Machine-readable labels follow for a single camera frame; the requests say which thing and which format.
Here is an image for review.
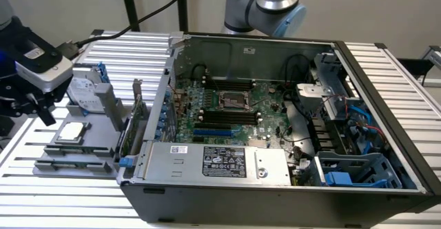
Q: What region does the grey metal disk bay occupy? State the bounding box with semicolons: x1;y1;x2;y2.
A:
294;52;364;121

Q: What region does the silver CPU chip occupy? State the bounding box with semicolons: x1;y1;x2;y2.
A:
55;122;92;145

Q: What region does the grey parts rack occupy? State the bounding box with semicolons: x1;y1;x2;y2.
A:
32;83;139;180

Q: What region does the blue case latch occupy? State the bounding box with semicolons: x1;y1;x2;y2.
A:
117;155;136;168

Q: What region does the long black expansion slot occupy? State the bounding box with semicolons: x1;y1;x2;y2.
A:
195;123;233;131

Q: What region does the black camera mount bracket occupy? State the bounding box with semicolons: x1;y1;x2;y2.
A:
9;17;59;59

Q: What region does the blue expansion slot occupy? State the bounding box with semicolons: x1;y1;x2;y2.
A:
193;129;233;137

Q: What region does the red wire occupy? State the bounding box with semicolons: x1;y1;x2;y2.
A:
364;125;390;150

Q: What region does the blue disk carrier bracket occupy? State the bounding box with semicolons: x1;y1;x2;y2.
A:
96;62;109;85

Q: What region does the thick black cable with plug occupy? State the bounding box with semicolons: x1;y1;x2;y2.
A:
56;0;230;59

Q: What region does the blue data wire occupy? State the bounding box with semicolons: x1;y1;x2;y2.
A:
346;104;374;152

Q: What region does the green graphics card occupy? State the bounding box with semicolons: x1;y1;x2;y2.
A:
117;78;149;158

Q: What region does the black stand pole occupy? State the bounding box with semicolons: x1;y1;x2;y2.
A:
116;0;141;32
175;0;191;32

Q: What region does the metal CPU socket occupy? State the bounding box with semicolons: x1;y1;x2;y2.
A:
214;90;253;111

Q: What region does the silver hard disk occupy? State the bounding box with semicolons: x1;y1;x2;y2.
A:
67;68;108;115

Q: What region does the blue plastic drive cage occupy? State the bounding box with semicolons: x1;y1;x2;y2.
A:
314;150;405;189

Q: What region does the silver power supply unit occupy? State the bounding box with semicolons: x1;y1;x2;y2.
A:
136;142;294;188

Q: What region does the black open PC case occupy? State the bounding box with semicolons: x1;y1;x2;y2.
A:
116;31;441;223

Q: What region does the aluminium frame profile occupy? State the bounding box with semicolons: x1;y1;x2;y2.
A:
417;45;441;87

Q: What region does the short black looped wire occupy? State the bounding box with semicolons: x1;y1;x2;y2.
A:
192;64;208;80

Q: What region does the green motherboard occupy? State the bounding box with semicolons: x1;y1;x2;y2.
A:
173;80;297;147

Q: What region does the white grey wrist camera box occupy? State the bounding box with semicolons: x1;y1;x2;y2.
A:
15;40;75;93

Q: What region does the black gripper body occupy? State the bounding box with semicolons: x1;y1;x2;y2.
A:
0;71;67;118

